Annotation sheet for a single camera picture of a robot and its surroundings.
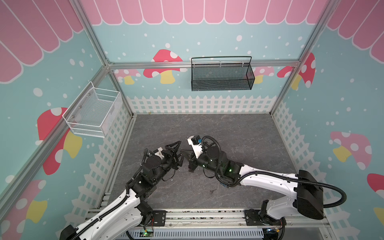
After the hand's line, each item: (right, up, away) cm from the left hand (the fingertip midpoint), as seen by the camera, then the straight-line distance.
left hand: (185, 148), depth 71 cm
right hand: (-2, -1, -3) cm, 4 cm away
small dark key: (+14, -26, +12) cm, 31 cm away
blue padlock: (+16, -12, -16) cm, 25 cm away
